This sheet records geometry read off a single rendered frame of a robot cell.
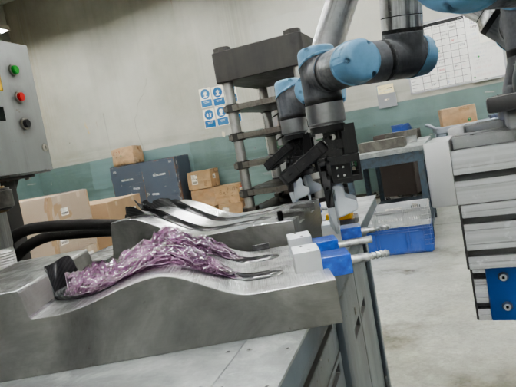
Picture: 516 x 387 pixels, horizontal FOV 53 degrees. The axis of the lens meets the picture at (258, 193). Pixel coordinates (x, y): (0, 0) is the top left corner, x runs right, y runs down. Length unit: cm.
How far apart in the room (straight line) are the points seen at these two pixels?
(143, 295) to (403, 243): 366
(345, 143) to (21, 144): 101
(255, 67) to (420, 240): 225
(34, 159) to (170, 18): 706
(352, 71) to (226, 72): 434
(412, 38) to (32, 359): 79
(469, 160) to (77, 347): 55
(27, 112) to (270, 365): 131
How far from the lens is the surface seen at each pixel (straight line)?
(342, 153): 103
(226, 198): 778
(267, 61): 507
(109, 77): 917
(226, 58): 523
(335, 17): 130
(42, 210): 481
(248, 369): 58
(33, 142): 172
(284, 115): 144
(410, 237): 421
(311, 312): 65
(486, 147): 74
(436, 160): 74
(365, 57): 92
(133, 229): 105
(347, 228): 104
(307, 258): 69
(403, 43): 100
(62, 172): 987
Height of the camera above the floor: 103
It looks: 5 degrees down
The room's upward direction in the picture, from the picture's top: 10 degrees counter-clockwise
